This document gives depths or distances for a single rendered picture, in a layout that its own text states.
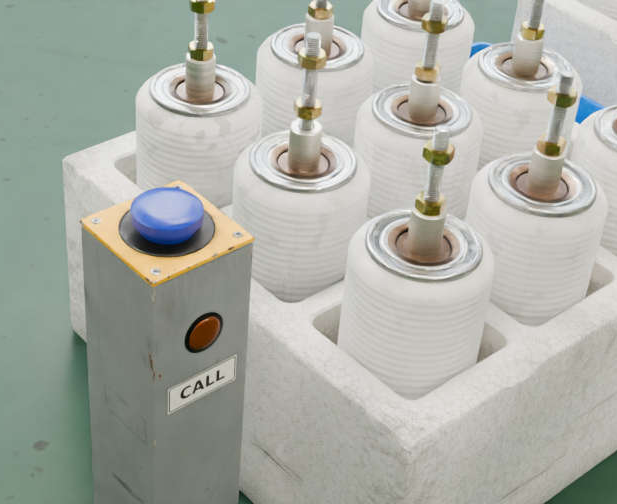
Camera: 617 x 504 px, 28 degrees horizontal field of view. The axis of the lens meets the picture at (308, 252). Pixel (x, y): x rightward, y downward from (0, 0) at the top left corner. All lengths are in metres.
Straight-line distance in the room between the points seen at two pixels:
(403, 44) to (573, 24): 0.29
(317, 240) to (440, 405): 0.15
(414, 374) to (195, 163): 0.24
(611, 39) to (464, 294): 0.54
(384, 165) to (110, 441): 0.29
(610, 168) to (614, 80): 0.36
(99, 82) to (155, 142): 0.53
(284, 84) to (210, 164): 0.10
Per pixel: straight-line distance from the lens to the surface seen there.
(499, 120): 1.00
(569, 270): 0.88
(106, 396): 0.77
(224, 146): 0.92
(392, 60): 1.07
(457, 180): 0.94
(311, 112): 0.84
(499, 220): 0.86
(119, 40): 1.55
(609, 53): 1.28
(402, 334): 0.80
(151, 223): 0.68
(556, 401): 0.91
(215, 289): 0.70
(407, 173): 0.92
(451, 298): 0.78
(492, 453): 0.87
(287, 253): 0.86
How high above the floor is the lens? 0.73
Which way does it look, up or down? 37 degrees down
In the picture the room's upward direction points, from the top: 5 degrees clockwise
